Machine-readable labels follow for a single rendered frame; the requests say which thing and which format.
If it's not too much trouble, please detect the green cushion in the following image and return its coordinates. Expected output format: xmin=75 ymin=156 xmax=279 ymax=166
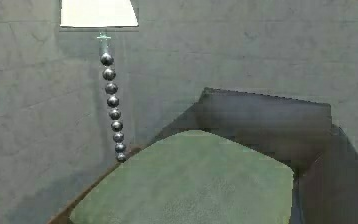
xmin=69 ymin=129 xmax=295 ymax=224

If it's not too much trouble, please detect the dark grey armchair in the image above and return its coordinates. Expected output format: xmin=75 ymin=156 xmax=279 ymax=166
xmin=146 ymin=87 xmax=358 ymax=224

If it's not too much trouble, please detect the white shade beaded lamp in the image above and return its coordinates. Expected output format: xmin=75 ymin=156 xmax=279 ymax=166
xmin=59 ymin=0 xmax=140 ymax=163

